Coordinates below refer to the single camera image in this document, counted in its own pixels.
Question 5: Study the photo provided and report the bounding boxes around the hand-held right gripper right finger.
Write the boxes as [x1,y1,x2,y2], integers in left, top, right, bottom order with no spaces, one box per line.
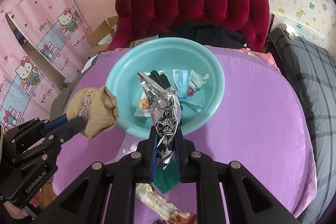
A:
[174,131,300,224]

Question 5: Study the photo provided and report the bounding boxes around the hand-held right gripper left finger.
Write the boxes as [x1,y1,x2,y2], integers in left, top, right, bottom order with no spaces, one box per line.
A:
[37,130,158,224]

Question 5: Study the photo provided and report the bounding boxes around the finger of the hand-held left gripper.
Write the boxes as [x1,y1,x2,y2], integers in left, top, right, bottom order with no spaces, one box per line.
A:
[50,118,87,144]
[39,114,69,135]

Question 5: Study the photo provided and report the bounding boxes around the beige sock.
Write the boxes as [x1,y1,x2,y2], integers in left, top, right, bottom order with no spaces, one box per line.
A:
[66,86,119,140]

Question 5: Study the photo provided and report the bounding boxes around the silver foil packet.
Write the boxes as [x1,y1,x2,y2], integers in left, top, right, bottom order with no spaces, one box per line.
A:
[138,70,182,170]

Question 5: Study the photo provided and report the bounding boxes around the white snack packet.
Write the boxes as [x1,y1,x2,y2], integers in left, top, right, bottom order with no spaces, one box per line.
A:
[134,97,153,118]

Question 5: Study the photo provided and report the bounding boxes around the blue face mask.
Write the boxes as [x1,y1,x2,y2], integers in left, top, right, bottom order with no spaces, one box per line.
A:
[172,69,202,111]

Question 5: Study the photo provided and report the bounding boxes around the black glove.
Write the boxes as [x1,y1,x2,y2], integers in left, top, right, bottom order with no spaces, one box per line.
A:
[150,70,175,93]

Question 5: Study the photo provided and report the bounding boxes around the white tissue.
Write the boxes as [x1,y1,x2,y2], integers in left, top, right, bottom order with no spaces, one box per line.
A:
[188,69,210,96]

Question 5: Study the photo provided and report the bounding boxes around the teal plastic basin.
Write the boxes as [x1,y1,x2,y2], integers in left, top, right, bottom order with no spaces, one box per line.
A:
[105,38,226,139]

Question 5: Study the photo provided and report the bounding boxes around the person's left hand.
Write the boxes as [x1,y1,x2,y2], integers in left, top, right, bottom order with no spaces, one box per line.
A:
[0,196,36,219]

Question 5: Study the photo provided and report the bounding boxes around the green cloth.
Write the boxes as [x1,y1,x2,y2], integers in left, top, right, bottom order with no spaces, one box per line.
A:
[155,161,179,194]

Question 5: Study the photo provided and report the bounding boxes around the clear zip bag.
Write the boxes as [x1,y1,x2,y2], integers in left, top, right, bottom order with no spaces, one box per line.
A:
[119,132,150,160]

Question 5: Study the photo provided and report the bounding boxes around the brown white snack wrapper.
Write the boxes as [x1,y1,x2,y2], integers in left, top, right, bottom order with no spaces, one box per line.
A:
[135,183,197,224]

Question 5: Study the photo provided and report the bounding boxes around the pink cartoon curtain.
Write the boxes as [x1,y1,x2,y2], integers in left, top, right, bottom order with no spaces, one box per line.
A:
[0,0,91,130]

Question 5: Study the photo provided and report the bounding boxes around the cardboard box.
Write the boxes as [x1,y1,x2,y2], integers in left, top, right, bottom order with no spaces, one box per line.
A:
[87,15,118,52]

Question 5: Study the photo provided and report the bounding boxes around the black clothes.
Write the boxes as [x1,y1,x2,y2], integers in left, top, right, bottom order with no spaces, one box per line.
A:
[165,19,250,50]

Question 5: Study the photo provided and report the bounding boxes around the red velvet sofa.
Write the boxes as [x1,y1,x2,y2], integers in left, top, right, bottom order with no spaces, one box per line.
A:
[106,0,271,52]

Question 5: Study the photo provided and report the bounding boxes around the grey plaid bedding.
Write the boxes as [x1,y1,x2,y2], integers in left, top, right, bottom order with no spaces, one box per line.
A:
[268,28,336,216]

